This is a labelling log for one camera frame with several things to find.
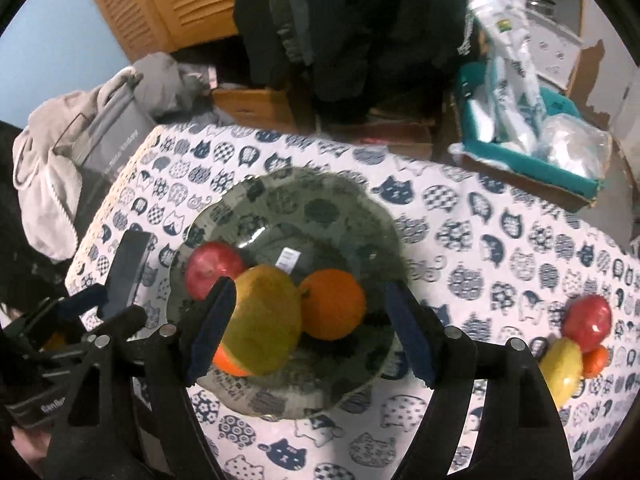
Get grey clothes pile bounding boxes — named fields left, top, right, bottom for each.
left=12, top=67, right=146, bottom=261

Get wooden wardrobe drawer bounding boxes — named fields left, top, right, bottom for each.
left=210, top=87, right=296, bottom=123

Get green glass plate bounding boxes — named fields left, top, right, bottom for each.
left=167, top=167, right=418, bottom=418

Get cardboard box red print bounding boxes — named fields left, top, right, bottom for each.
left=320, top=110, right=436, bottom=161

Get small orange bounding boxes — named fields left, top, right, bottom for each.
left=581, top=345, right=611, bottom=380

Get grey-blue jacket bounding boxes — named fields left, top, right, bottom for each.
left=277, top=0, right=313, bottom=66

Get wooden louvered wardrobe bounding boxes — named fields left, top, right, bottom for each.
left=75, top=0, right=241, bottom=61

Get printed plastic bag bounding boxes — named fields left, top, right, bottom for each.
left=445, top=0, right=546, bottom=153

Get teal box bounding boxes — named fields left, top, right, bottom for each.
left=457, top=62, right=601, bottom=198

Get brown cardboard box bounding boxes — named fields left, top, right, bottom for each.
left=447, top=90, right=598, bottom=213

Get black jacket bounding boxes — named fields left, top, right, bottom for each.
left=232, top=0, right=286, bottom=86

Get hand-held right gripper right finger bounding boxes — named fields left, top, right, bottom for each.
left=385, top=280, right=573, bottom=480

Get grey hoodie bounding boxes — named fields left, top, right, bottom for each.
left=132, top=52, right=221, bottom=121

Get red apple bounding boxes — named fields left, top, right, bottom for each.
left=185, top=241, right=246, bottom=301
left=564, top=295, right=613, bottom=353

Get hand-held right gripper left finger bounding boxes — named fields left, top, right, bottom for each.
left=45, top=278, right=237, bottom=480

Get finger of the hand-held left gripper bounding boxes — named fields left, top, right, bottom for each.
left=97, top=232, right=151, bottom=318
left=100, top=305, right=148, bottom=338

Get black hooded coat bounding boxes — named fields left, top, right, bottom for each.
left=300, top=0, right=471, bottom=123

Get white basket drawers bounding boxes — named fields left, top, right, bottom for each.
left=525, top=10, right=583, bottom=91

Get clear plastic bag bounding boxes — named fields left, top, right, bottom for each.
left=537, top=114, right=613, bottom=181

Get cat print tablecloth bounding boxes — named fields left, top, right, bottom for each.
left=65, top=122, right=640, bottom=480

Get large orange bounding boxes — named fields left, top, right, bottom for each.
left=212, top=345, right=251, bottom=378
left=298, top=269, right=367, bottom=341

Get person's left hand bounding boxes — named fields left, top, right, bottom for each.
left=7, top=427, right=53, bottom=468

